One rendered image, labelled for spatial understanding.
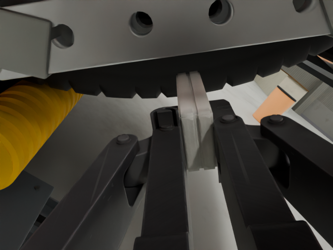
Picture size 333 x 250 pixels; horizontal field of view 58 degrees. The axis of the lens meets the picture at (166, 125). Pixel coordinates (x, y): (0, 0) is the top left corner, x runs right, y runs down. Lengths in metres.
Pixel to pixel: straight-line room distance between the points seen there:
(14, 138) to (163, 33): 0.13
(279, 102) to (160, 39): 4.43
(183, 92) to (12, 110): 0.15
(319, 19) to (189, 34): 0.07
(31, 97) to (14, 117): 0.04
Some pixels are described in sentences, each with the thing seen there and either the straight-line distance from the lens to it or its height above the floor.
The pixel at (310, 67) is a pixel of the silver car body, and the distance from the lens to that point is 1.85.
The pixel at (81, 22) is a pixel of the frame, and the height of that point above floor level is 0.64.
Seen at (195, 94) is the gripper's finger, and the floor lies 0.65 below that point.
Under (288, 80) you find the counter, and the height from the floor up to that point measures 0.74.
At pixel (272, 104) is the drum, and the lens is 4.60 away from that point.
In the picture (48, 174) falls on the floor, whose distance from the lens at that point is 1.06.
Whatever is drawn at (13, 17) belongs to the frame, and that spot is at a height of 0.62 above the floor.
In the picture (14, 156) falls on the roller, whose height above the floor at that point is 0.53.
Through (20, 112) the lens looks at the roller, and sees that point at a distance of 0.26.
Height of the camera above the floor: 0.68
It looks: 20 degrees down
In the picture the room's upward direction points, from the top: 40 degrees clockwise
